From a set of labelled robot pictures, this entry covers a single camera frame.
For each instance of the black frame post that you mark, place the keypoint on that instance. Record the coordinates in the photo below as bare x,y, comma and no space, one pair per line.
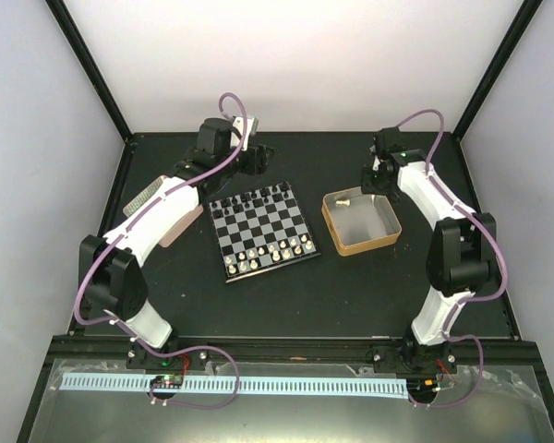
68,26
519,25

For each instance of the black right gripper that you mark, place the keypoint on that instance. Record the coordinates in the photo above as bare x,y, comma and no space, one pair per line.
367,188

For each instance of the black front rail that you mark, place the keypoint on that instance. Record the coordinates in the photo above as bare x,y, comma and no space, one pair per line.
384,355

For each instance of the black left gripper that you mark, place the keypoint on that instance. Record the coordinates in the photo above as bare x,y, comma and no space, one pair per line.
258,161

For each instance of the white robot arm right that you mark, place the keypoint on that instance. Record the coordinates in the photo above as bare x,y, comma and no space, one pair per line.
460,260

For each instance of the black white chessboard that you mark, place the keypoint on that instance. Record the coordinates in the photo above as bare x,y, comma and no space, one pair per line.
259,218

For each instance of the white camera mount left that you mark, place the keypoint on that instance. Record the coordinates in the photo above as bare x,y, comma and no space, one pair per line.
243,131

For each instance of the black frame post left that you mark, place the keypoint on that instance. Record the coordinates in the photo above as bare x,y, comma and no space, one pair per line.
68,26

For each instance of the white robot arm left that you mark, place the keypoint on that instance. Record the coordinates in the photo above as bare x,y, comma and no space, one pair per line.
110,267

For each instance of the gold metal tin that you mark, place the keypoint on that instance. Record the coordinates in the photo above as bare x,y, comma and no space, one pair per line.
368,223

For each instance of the pink metal tin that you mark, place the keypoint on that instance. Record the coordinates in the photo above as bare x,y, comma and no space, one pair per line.
161,218

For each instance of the black frame post right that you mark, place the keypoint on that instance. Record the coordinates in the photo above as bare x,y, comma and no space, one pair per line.
519,25

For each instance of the white slotted cable duct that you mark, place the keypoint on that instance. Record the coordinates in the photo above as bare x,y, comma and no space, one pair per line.
388,388

